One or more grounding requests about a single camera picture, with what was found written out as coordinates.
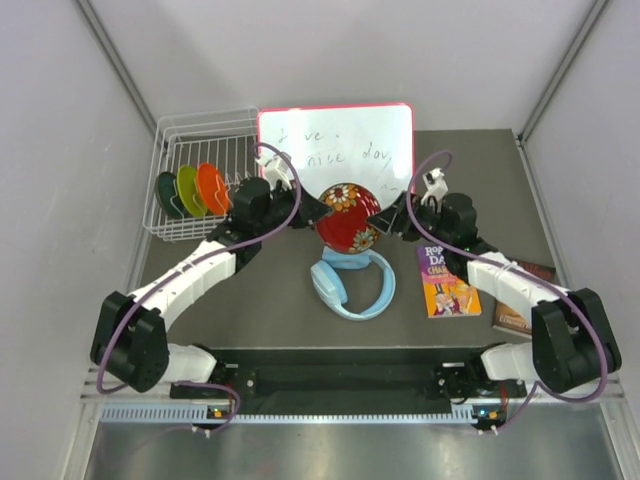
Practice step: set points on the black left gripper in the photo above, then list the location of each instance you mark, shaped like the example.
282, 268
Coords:
310, 210

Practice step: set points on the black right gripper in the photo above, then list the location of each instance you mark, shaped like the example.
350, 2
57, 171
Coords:
399, 214

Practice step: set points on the red floral plate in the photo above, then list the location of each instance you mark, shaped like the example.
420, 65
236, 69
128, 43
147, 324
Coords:
345, 229

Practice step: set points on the orange plate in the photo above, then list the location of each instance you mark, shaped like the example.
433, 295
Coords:
212, 189

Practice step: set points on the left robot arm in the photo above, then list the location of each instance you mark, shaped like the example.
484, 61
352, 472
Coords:
130, 341

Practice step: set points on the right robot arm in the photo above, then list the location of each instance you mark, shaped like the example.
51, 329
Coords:
572, 342

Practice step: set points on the pink framed whiteboard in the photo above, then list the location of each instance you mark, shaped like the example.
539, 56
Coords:
369, 145

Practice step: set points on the light blue headphones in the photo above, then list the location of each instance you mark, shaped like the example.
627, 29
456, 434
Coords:
334, 278

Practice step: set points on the purple Roald Dahl book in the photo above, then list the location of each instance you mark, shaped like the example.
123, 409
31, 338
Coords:
446, 296

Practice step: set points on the lime green plate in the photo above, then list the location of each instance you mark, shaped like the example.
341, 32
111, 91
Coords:
188, 191

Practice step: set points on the dark green plate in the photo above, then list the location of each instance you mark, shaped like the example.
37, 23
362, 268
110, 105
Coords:
167, 195

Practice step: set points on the dark brown book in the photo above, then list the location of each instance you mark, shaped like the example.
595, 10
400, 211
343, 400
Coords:
513, 310

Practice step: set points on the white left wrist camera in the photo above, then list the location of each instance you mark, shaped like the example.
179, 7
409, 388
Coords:
275, 170

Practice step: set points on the white wire dish rack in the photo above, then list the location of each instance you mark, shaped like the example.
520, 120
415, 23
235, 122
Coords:
221, 138

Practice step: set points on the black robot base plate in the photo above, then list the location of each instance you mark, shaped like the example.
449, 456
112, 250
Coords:
432, 372

